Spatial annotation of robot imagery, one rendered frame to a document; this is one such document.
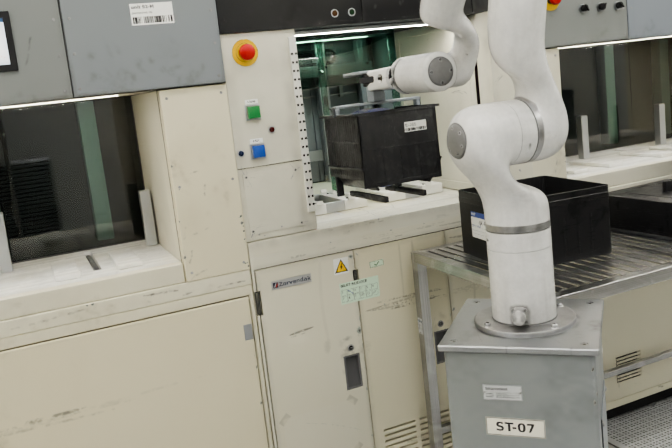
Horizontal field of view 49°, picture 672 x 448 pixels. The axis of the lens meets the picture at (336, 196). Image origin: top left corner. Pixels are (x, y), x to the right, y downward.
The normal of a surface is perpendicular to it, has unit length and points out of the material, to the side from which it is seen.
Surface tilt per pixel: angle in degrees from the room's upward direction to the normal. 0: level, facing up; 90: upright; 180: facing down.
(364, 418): 90
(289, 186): 90
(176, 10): 90
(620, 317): 90
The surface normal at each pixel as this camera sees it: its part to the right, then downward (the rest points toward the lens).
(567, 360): -0.36, 0.18
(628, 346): 0.41, 0.09
